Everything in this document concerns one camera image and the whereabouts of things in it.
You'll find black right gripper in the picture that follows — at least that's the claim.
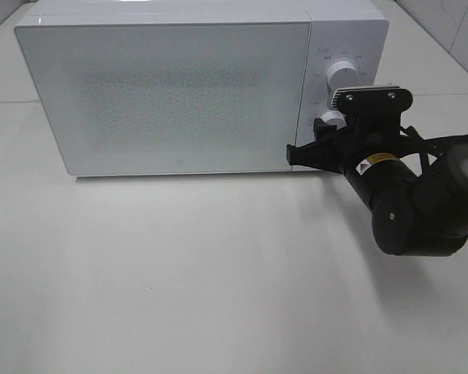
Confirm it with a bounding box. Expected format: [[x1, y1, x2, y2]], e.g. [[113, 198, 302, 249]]
[[286, 85, 417, 253]]

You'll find white microwave oven body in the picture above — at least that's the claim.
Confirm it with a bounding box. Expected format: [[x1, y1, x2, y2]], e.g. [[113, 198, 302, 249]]
[[13, 0, 391, 182]]

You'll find white microwave knob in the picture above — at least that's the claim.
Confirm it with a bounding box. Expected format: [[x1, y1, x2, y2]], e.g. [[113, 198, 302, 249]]
[[324, 58, 360, 91], [321, 110, 346, 129]]

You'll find white microwave door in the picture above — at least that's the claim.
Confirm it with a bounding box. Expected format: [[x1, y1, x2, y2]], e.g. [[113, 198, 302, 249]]
[[16, 23, 310, 177]]

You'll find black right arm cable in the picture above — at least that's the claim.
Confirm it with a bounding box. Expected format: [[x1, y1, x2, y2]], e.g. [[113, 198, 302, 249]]
[[397, 124, 468, 172]]

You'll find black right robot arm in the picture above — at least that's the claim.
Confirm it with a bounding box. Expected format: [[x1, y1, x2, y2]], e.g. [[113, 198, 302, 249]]
[[286, 86, 468, 256]]

